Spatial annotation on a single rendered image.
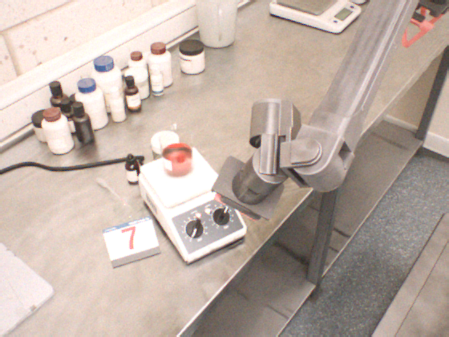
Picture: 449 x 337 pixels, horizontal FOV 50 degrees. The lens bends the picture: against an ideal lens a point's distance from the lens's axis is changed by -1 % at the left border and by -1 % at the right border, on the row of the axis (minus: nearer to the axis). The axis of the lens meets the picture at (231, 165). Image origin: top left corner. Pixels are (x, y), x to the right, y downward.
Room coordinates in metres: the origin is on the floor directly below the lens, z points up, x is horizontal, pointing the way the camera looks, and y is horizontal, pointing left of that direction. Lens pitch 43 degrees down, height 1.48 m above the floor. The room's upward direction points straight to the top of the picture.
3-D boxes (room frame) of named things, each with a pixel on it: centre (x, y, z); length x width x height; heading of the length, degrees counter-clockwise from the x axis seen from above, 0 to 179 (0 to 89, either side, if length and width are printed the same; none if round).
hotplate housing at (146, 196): (0.64, 0.08, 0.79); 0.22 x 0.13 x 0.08; 32
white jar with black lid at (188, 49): (1.17, 0.11, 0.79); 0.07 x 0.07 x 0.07
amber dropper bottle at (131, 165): (0.74, 0.21, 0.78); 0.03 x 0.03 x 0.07
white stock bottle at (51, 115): (0.84, 0.39, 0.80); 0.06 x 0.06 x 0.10
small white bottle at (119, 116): (0.94, 0.27, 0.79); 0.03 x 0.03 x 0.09
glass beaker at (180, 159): (0.68, 0.10, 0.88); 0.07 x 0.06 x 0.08; 10
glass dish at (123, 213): (0.64, 0.20, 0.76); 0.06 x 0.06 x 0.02
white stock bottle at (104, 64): (1.00, 0.30, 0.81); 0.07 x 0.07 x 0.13
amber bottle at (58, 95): (0.93, 0.40, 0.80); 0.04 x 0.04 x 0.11
